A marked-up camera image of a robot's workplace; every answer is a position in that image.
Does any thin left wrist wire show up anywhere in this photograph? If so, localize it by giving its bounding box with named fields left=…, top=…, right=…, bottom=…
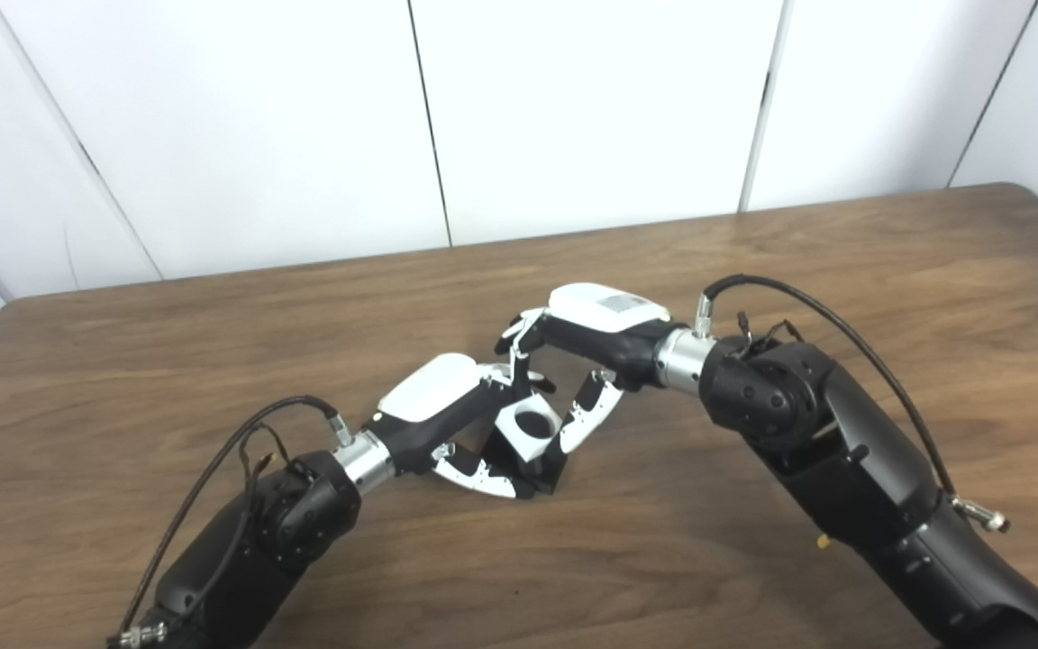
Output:
left=235, top=422, right=295, bottom=506

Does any white square piece with hole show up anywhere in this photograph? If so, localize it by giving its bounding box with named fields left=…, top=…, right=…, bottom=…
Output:
left=492, top=397, right=565, bottom=463

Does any thin wrist wire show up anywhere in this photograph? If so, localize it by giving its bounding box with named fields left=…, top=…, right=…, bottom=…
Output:
left=733, top=311, right=806, bottom=357
left=235, top=422, right=295, bottom=506

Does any thin right wrist wire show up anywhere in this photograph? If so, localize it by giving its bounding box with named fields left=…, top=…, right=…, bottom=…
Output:
left=733, top=311, right=806, bottom=357

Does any black peg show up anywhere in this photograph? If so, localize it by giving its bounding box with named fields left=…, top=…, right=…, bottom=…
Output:
left=474, top=424, right=569, bottom=499

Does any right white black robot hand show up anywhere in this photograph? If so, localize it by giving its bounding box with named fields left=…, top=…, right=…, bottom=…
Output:
left=495, top=283, right=691, bottom=454

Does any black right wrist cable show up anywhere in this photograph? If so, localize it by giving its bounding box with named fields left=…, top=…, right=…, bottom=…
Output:
left=696, top=274, right=1012, bottom=535

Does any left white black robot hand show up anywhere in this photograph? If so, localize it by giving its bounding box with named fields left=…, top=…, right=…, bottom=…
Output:
left=366, top=352, right=558, bottom=499

